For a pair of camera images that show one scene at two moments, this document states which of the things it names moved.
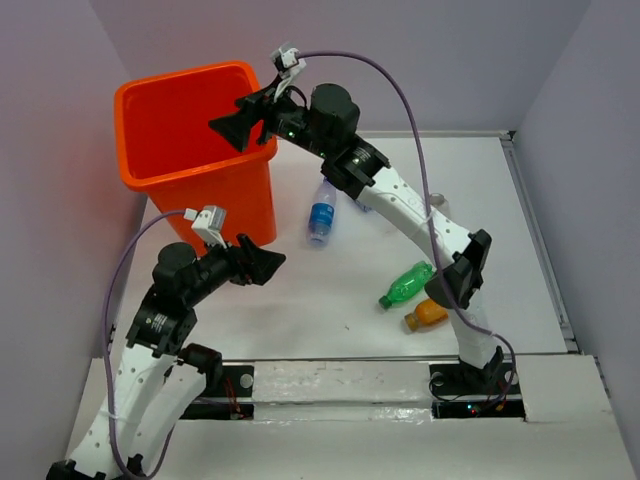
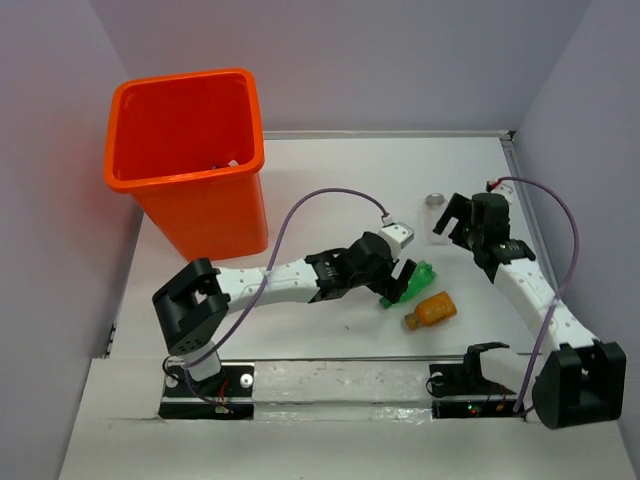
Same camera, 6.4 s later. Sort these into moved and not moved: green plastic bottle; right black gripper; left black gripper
Moved: right black gripper; left black gripper
Not moved: green plastic bottle
